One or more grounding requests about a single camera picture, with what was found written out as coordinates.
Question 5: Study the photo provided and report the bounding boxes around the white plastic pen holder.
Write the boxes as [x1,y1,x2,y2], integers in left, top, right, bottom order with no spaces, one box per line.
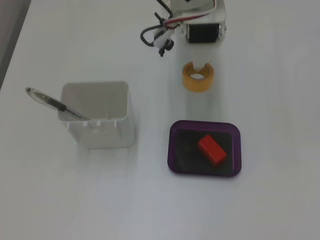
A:
[57,80,137,149]

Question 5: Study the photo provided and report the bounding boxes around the black ballpoint pen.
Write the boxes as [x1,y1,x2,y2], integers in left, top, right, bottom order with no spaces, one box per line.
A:
[24,86,92,122]

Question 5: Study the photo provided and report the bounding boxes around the purple metal tray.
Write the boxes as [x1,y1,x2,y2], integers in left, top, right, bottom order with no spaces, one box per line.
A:
[166,119,244,179]

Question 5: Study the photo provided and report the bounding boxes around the yellow tape roll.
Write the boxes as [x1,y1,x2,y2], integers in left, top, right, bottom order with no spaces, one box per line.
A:
[181,61,216,93]

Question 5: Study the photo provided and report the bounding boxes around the red black white cable bundle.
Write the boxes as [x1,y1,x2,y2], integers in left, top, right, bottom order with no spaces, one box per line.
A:
[139,0,217,58]

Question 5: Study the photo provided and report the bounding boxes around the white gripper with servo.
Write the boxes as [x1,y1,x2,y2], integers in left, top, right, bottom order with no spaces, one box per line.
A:
[180,0,228,73]

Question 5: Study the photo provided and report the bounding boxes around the black mat lining tray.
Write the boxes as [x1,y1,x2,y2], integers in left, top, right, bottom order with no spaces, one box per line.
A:
[174,128,235,175]

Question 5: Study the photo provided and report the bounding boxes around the red rectangular block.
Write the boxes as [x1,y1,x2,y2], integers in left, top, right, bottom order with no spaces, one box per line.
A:
[197,133,228,168]

